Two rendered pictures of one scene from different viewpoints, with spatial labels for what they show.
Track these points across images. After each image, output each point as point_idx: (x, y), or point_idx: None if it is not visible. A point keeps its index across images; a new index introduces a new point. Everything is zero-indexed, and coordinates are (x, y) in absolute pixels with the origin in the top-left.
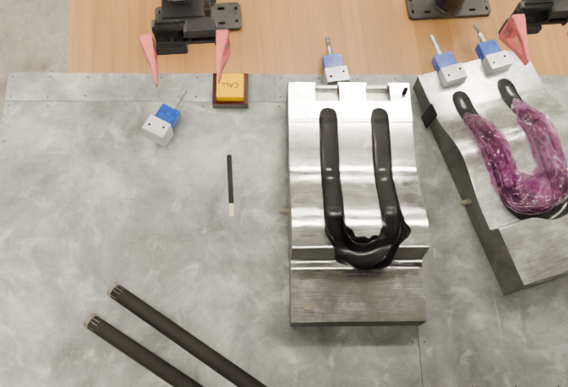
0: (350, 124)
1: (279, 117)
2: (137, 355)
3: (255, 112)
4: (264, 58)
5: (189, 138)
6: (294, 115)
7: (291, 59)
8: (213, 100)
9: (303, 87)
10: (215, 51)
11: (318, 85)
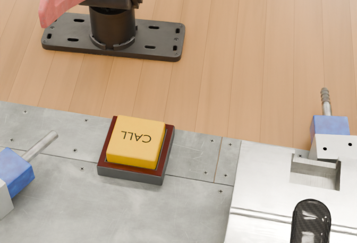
0: (356, 240)
1: (216, 210)
2: None
3: (173, 195)
4: (208, 110)
5: (40, 220)
6: (243, 202)
7: (255, 118)
8: (100, 158)
9: (268, 154)
10: (128, 86)
11: (298, 158)
